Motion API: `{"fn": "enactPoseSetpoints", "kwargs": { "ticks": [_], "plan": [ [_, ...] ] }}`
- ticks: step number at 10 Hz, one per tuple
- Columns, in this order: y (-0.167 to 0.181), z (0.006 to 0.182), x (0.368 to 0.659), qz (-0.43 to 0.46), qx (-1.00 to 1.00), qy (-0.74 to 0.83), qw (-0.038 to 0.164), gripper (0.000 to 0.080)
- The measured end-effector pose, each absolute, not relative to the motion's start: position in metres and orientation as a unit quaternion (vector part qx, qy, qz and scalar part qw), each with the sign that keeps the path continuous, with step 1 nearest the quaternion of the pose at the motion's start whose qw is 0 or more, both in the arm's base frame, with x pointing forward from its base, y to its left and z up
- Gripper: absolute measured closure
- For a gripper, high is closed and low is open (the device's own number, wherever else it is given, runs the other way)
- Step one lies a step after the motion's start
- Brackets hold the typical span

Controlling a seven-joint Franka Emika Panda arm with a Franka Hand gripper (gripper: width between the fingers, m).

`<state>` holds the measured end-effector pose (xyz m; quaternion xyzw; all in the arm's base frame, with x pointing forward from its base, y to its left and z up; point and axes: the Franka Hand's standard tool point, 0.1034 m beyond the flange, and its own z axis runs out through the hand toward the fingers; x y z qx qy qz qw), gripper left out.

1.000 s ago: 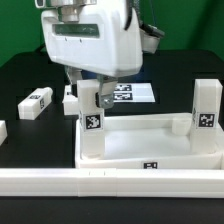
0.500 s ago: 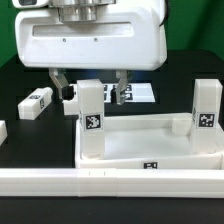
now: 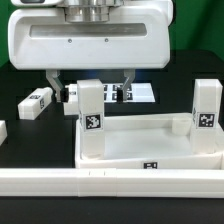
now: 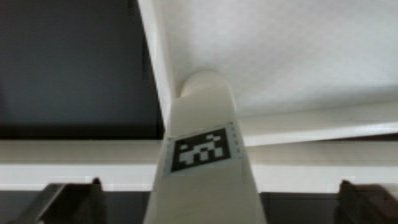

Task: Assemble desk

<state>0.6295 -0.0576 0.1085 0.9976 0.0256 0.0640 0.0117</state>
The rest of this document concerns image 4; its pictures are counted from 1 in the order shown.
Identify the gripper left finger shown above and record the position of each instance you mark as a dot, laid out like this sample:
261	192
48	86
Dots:
68	204

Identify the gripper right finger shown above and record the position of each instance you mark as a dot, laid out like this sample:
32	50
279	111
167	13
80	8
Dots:
366	203

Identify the white desk leg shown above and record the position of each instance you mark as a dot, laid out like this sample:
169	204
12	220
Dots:
204	191

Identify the white desk top tray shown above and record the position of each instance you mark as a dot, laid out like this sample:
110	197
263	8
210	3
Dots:
300	52

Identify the white front rail fence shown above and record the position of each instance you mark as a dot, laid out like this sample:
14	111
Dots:
300	167

